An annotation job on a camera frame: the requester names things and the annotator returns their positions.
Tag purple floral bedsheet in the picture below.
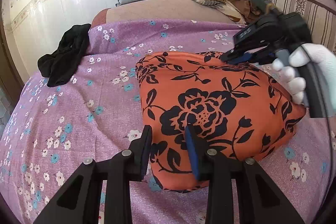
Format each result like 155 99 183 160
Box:
1 20 330 223

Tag striped pillow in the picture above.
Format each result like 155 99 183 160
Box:
269 0 335 54

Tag pink mattress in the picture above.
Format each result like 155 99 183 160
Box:
91 0 233 28

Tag white gloved right hand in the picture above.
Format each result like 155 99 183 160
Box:
272 43 336 107

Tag orange black floral garment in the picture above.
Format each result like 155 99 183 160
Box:
135 51 306 192

